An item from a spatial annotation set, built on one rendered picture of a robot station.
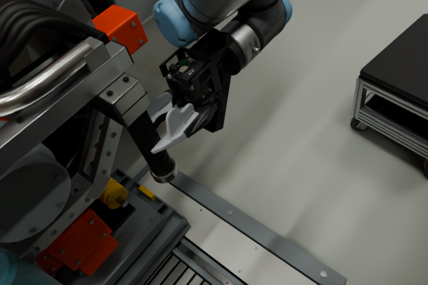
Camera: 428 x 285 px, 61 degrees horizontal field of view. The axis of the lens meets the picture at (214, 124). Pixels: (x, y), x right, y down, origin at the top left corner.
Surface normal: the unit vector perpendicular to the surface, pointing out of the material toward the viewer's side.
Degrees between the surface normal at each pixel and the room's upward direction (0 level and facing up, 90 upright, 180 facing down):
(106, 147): 90
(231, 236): 0
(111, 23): 0
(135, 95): 90
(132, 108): 90
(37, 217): 90
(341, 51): 0
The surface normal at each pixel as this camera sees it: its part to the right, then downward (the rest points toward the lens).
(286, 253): -0.19, -0.63
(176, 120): 0.82, 0.32
